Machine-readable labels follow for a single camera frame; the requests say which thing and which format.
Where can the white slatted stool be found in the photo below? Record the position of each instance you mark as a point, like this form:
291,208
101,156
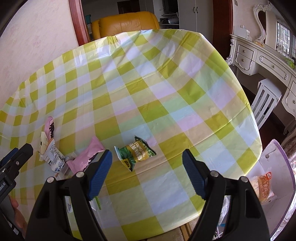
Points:
266,99

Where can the white ornate dressing table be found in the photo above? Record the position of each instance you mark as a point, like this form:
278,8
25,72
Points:
251,58

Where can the orange leather armchair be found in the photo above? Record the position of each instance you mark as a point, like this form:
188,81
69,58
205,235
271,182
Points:
115,24

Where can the green checkered tablecloth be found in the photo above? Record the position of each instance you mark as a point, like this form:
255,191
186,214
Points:
168,87

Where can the pink bar wrapper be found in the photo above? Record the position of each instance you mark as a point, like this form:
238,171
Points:
81,162
49,128

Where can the white wardrobe cabinet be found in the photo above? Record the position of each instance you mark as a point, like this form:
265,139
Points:
192,15

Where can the clear purple bar packet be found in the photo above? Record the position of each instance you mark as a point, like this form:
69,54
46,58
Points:
66,171

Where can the ornate white mirror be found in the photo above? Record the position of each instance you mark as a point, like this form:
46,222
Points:
274,31

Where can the white plastic storage bin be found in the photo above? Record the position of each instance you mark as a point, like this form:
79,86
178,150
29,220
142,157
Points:
274,160

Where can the small cream white packet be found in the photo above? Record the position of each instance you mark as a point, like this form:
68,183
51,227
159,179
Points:
44,142

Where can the green gold snack packet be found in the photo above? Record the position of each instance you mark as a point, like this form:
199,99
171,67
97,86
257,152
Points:
137,151

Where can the white green flower packet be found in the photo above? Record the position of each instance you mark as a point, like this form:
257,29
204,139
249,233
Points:
95,204

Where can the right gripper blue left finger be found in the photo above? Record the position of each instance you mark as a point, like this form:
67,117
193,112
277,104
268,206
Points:
97,172

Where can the clear blue edged dark packet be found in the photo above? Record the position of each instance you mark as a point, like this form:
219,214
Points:
223,217

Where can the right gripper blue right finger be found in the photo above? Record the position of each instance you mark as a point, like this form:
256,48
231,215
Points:
196,171

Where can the white orange barcode packet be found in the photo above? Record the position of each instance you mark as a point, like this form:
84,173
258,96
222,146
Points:
53,157

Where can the person left hand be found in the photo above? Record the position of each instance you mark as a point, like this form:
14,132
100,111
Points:
19,218

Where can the orange bread clear bag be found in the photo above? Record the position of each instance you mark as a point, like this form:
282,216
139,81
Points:
262,187

